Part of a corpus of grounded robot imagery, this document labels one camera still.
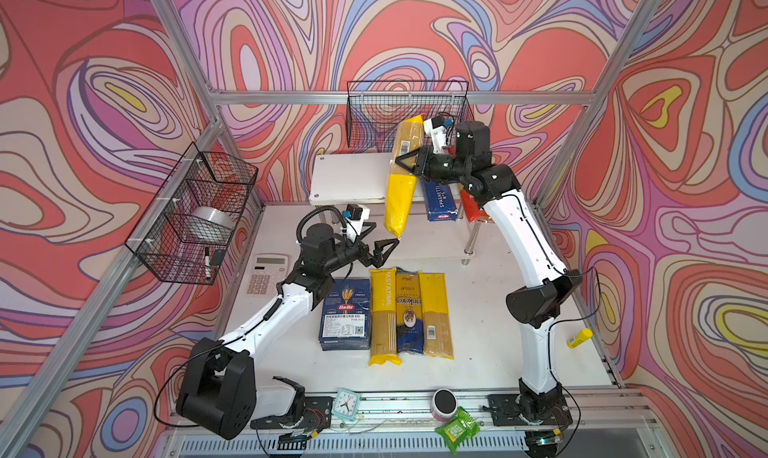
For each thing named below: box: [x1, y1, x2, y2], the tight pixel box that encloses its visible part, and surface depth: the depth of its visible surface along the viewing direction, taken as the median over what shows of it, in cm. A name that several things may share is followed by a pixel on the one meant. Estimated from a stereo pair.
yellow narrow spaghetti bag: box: [384, 115, 424, 239], surface depth 71 cm
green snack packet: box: [435, 406, 481, 455], surface depth 72 cm
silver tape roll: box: [184, 206, 235, 244], surface depth 74 cm
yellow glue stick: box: [566, 328, 594, 349], surface depth 81 cm
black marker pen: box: [205, 246, 211, 281], surface depth 73 cm
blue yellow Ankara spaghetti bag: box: [396, 268, 424, 354], surface depth 90 cm
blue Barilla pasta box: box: [319, 278, 371, 351], surface depth 84 cm
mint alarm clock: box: [331, 388, 360, 422], surface depth 75 cm
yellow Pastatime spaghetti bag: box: [368, 267, 402, 367], surface depth 88 cm
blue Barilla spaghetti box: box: [425, 181, 459, 222], surface depth 69 cm
